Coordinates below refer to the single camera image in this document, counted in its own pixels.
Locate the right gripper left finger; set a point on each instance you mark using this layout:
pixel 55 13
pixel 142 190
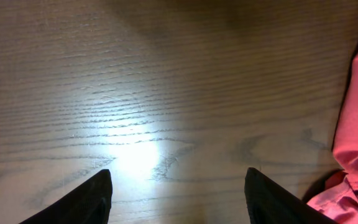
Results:
pixel 89 203

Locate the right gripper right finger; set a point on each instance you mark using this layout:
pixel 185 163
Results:
pixel 269 203

